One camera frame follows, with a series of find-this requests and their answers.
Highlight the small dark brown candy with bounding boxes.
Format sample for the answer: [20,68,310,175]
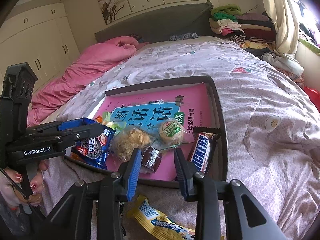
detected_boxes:
[140,146,163,174]

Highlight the clear fluffy pastry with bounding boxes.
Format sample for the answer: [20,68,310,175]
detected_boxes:
[111,126,153,162]

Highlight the blue Oreo packet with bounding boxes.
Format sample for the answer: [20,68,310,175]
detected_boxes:
[70,118,116,170]

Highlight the Snickers bar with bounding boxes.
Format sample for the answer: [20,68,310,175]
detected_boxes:
[187,126,222,175]

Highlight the green label round pastry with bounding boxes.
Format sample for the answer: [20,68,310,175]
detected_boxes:
[151,118,194,151]

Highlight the light green yellow candy pack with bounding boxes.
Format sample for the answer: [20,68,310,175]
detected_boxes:
[102,112,126,135]

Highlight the yellow Alpenliebe wrapper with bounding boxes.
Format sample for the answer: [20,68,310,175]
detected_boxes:
[127,194,195,240]

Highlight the orange cracker packet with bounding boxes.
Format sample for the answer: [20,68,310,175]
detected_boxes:
[70,136,103,165]

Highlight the left hand red nails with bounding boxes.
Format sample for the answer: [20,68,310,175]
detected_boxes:
[0,159,49,209]

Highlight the dark shallow cardboard tray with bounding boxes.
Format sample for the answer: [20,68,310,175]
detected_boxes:
[65,76,228,188]

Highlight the pink and blue book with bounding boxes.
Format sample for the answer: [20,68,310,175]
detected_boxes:
[87,83,212,181]

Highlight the pink duvet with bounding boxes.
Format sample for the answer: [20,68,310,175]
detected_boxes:
[27,36,147,127]

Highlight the cream wardrobe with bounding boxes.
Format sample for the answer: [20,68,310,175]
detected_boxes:
[1,3,79,91]

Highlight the lilac floral quilt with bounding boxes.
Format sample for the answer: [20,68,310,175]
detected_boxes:
[39,36,320,240]

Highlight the dark patterned pillow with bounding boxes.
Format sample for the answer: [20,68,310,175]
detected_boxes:
[169,32,199,41]

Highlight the red plastic bag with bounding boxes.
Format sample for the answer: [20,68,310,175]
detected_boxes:
[303,86,320,112]

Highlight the dark grey headboard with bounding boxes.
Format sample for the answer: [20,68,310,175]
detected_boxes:
[94,1,213,43]

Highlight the stack of folded clothes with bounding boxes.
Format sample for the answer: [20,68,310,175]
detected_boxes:
[209,4,276,57]

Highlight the cream curtain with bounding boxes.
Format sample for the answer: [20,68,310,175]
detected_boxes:
[263,0,299,58]

